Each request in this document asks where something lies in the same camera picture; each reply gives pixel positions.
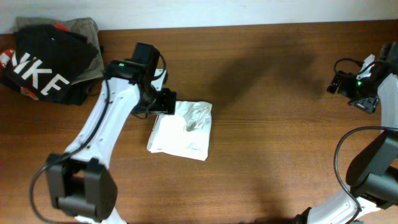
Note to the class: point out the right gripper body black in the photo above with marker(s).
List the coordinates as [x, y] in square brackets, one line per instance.
[360, 93]

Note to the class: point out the black Nike t-shirt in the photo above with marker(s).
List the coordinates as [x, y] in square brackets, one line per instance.
[47, 59]

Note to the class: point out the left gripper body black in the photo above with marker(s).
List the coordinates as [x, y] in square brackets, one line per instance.
[155, 100]

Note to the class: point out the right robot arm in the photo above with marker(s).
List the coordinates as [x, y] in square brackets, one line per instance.
[371, 180]

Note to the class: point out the olive folded garment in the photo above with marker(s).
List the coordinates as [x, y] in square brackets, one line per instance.
[84, 26]

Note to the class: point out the white t-shirt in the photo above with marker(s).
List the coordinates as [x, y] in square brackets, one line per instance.
[185, 133]

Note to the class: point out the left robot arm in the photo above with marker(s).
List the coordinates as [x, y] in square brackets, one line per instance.
[79, 181]

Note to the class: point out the black garment under stack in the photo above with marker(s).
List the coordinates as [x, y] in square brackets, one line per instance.
[75, 95]

